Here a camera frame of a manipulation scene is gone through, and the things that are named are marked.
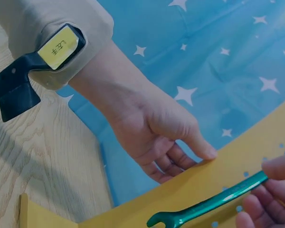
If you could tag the black wrist band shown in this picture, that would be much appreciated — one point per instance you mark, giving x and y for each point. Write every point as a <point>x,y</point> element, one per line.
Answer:
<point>14,90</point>

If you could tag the person's left forearm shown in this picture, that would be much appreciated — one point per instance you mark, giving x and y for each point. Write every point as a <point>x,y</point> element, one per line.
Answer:
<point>26,21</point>

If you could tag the person's right thumb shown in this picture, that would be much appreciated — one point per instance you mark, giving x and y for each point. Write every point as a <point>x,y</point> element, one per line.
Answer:
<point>280,165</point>

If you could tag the person's left hand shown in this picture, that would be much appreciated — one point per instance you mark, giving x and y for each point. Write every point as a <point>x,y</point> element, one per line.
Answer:
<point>130,104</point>

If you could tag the yellow perforated board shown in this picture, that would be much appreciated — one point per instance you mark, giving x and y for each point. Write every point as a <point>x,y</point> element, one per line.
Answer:
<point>204,185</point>

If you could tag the person's right hand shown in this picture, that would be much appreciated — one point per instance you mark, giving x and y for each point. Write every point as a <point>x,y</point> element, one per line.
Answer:
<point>275,202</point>

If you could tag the person's left thumb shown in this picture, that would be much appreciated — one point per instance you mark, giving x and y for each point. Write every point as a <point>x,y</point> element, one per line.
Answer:
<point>190,135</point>

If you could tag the green open-end wrench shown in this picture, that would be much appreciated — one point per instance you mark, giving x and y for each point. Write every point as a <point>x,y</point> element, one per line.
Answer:
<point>211,202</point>

